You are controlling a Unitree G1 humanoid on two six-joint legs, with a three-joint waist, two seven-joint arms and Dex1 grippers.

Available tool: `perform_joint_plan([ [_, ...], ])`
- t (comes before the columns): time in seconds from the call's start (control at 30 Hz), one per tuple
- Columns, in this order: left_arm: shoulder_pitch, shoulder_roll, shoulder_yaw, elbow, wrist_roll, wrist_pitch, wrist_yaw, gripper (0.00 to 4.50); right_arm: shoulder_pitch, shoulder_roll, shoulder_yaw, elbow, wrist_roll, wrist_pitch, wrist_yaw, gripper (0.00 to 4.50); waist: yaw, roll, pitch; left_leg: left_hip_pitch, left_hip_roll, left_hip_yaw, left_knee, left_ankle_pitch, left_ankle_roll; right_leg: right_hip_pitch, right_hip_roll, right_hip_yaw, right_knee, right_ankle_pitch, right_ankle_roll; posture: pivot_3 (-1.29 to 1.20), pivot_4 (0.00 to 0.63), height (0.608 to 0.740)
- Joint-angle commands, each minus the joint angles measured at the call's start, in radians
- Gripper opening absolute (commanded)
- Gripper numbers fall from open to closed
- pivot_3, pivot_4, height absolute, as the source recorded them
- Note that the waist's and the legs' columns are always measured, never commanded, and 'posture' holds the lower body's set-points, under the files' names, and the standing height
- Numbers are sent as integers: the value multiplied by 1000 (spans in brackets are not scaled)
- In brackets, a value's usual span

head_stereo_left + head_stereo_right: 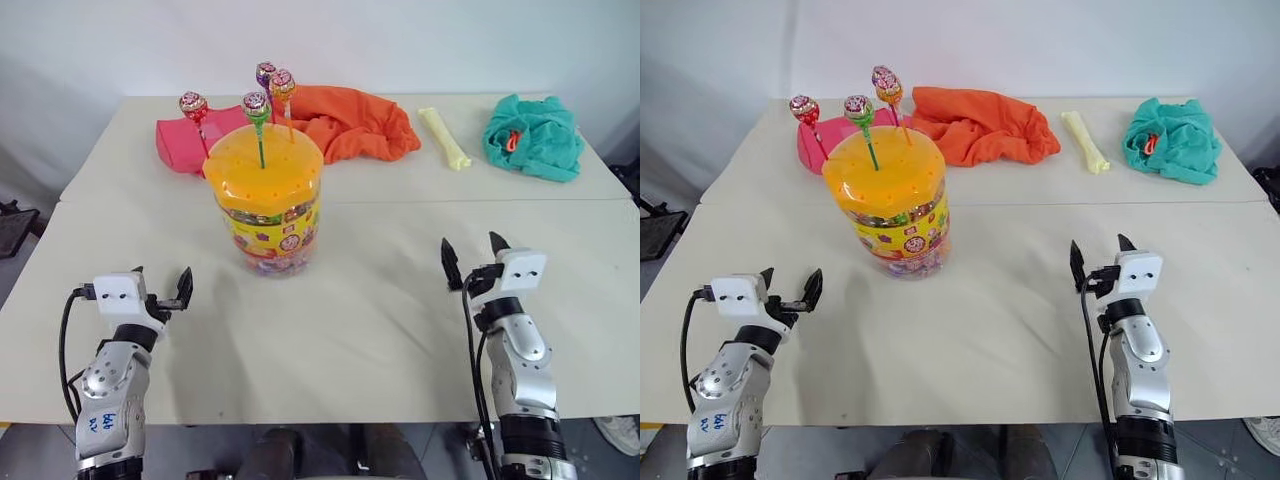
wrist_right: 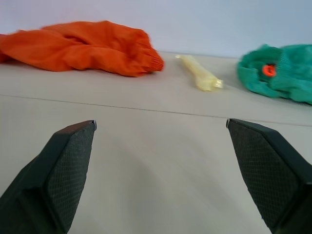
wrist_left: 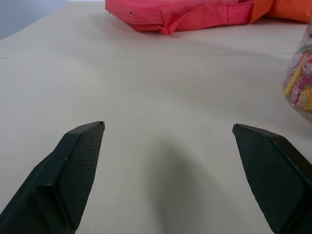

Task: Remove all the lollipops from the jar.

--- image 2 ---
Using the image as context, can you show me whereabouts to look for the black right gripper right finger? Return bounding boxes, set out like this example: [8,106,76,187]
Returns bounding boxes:
[225,118,312,234]

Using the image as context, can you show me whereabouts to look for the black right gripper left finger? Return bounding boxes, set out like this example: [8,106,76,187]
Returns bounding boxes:
[0,119,98,234]

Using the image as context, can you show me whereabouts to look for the green knitted cloth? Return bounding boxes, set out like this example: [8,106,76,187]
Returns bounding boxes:
[236,43,312,105]

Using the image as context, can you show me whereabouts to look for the orange knitted cloth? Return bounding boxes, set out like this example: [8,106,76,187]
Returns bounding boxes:
[0,20,165,78]

